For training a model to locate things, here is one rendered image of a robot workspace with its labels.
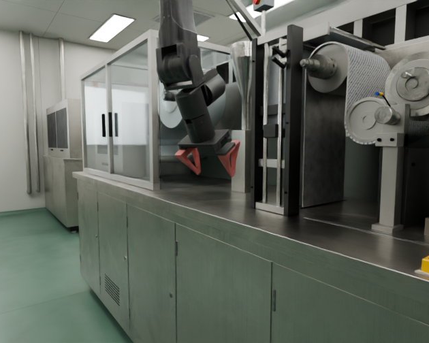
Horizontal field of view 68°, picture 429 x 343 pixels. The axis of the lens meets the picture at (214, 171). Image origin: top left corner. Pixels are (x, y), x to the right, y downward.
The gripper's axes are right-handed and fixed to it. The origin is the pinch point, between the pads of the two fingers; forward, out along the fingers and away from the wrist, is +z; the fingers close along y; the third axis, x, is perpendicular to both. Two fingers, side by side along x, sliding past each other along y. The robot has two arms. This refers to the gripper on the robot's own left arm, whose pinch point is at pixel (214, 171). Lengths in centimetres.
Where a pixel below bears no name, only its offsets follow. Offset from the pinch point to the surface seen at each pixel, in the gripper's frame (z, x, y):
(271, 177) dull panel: 51, -70, 25
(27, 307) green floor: 109, 20, 180
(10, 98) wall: 17, -183, 496
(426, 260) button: 10.9, 6.0, -41.8
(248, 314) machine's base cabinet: 42.2, 7.9, -1.9
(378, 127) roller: 7.0, -33.9, -29.5
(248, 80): 1, -68, 24
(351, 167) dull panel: 38, -62, -15
